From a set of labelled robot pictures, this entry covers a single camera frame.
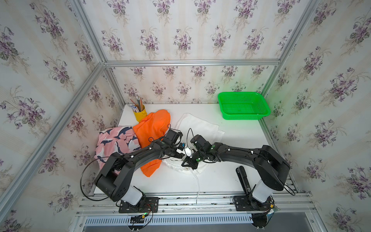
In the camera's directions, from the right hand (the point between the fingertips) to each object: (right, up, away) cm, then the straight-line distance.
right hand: (185, 163), depth 82 cm
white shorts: (+2, +20, +23) cm, 31 cm away
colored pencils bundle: (-34, +34, +22) cm, 53 cm away
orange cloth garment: (-23, +19, +17) cm, 35 cm away
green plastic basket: (+52, +36, +37) cm, 74 cm away
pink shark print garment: (-43, +12, +12) cm, 46 cm away
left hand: (-1, +5, +5) cm, 7 cm away
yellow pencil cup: (-34, +28, +23) cm, 49 cm away
